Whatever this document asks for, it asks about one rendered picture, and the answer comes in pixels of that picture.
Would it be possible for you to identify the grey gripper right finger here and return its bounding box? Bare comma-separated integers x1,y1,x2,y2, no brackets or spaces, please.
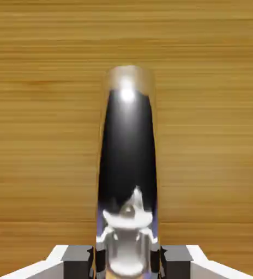
159,245,253,279

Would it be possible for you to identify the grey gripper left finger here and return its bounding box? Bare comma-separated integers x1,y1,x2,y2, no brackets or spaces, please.
0,245,95,279

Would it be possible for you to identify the curved shiny metal handle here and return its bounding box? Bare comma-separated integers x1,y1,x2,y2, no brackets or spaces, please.
95,65,161,279

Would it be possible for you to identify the light wood cabinet door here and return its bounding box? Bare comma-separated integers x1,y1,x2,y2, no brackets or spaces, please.
0,0,253,279

